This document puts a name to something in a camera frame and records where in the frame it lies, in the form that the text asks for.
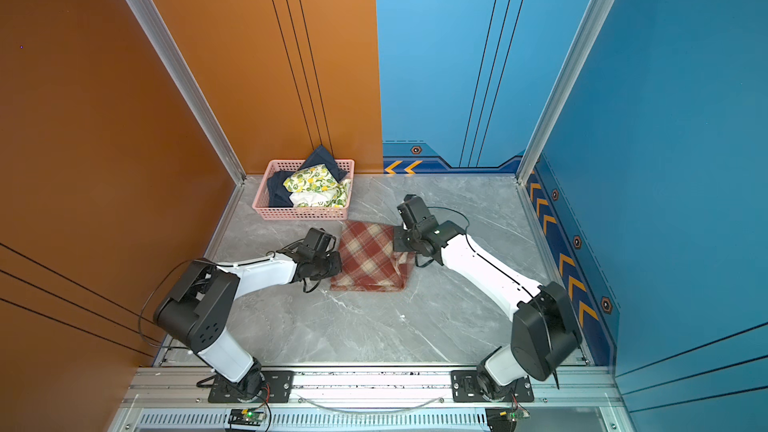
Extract red plaid skirt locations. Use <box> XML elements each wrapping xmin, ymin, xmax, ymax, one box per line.
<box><xmin>330</xmin><ymin>221</ymin><xmax>415</xmax><ymax>292</ymax></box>

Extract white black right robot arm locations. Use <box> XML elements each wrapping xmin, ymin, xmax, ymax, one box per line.
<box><xmin>394</xmin><ymin>221</ymin><xmax>583</xmax><ymax>401</ymax></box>

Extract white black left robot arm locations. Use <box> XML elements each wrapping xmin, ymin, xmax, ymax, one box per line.
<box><xmin>153</xmin><ymin>250</ymin><xmax>342</xmax><ymax>400</ymax></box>

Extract lemon print skirt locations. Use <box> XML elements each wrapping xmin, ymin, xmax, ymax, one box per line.
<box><xmin>283</xmin><ymin>164</ymin><xmax>352</xmax><ymax>208</ymax></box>

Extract dark navy skirt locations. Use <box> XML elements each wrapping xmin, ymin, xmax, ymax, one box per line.
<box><xmin>267</xmin><ymin>146</ymin><xmax>347</xmax><ymax>207</ymax></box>

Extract pink perforated plastic basket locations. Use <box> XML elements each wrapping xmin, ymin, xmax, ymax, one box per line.
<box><xmin>252</xmin><ymin>159</ymin><xmax>355</xmax><ymax>221</ymax></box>

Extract green circuit board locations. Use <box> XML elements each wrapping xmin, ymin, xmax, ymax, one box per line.
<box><xmin>227</xmin><ymin>408</ymin><xmax>269</xmax><ymax>431</ymax></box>

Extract right circuit board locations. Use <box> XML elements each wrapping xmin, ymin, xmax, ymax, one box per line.
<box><xmin>485</xmin><ymin>407</ymin><xmax>530</xmax><ymax>432</ymax></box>

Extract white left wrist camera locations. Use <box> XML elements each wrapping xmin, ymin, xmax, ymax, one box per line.
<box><xmin>297</xmin><ymin>228</ymin><xmax>337</xmax><ymax>258</ymax></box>

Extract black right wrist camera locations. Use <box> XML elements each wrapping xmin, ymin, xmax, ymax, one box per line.
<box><xmin>397</xmin><ymin>194</ymin><xmax>436</xmax><ymax>231</ymax></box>

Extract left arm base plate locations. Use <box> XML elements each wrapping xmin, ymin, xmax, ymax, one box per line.
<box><xmin>198</xmin><ymin>370</ymin><xmax>295</xmax><ymax>404</ymax></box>

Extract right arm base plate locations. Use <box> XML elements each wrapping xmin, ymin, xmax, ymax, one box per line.
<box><xmin>450</xmin><ymin>369</ymin><xmax>535</xmax><ymax>404</ymax></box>

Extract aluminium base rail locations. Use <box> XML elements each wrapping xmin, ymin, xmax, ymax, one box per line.
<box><xmin>108</xmin><ymin>364</ymin><xmax>634</xmax><ymax>431</ymax></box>

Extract aluminium left corner post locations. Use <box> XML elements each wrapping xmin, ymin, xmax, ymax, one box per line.
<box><xmin>125</xmin><ymin>0</ymin><xmax>246</xmax><ymax>185</ymax></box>

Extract aluminium corner post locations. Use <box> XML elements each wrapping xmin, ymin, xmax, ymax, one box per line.
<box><xmin>516</xmin><ymin>0</ymin><xmax>615</xmax><ymax>186</ymax></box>
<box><xmin>125</xmin><ymin>0</ymin><xmax>246</xmax><ymax>185</ymax></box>

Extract aluminium right corner post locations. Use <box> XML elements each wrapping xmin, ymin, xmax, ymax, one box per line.
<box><xmin>516</xmin><ymin>0</ymin><xmax>615</xmax><ymax>186</ymax></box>

